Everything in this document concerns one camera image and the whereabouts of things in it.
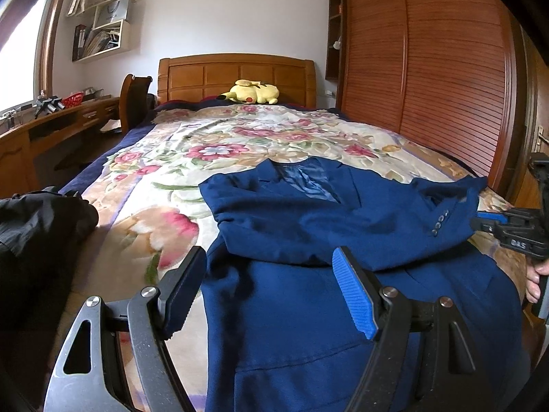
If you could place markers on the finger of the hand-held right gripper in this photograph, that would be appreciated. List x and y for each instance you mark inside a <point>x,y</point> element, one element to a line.
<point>487,219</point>

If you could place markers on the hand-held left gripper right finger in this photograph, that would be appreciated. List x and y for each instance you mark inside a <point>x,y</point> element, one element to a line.
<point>352,294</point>

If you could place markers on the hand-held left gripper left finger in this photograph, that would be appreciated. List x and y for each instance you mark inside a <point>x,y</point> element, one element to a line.
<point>185,286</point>

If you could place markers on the blue suit jacket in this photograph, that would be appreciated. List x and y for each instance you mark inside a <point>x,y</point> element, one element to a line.
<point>309,231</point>

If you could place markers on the person's right hand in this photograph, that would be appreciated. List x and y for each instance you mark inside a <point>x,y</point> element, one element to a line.
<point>537,278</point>

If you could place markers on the floral blanket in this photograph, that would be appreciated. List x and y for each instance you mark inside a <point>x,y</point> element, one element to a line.
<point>193,171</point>

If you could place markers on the wooden door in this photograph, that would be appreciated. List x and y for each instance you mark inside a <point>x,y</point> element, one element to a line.
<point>536,107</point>

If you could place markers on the black cloth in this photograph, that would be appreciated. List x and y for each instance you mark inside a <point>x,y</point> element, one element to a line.
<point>38,240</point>

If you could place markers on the wooden slatted wardrobe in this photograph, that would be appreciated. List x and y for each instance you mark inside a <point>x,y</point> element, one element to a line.
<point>429,51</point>

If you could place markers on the dark cloth on chair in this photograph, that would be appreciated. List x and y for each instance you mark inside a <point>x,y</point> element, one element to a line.
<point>151,104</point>

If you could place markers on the wooden chair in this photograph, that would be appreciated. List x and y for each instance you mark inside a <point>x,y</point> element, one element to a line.
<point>128,103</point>

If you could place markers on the yellow plush toy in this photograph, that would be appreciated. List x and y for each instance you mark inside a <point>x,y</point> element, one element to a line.
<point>251,92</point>

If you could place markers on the wooden bed headboard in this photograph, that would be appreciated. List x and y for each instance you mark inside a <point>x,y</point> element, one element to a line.
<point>206,75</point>

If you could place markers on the wooden desk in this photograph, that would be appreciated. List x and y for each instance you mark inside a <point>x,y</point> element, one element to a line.
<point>25,146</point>

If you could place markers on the red basket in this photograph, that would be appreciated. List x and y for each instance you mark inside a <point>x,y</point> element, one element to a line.
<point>73,101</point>

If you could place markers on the black tool on desk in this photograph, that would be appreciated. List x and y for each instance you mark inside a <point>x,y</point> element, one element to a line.
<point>48,105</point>

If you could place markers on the window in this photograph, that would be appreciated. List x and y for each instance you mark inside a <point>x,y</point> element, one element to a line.
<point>23,60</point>

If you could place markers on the white paper bag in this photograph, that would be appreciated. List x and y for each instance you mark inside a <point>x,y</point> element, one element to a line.
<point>110,13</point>

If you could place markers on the white wall shelf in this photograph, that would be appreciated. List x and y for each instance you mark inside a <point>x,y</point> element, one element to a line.
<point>124,38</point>

